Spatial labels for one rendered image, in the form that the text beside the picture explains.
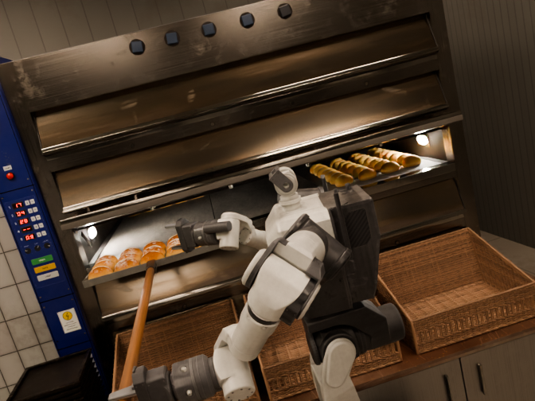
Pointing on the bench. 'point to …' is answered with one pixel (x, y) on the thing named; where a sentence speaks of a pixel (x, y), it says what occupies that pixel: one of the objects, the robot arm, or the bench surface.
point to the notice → (69, 321)
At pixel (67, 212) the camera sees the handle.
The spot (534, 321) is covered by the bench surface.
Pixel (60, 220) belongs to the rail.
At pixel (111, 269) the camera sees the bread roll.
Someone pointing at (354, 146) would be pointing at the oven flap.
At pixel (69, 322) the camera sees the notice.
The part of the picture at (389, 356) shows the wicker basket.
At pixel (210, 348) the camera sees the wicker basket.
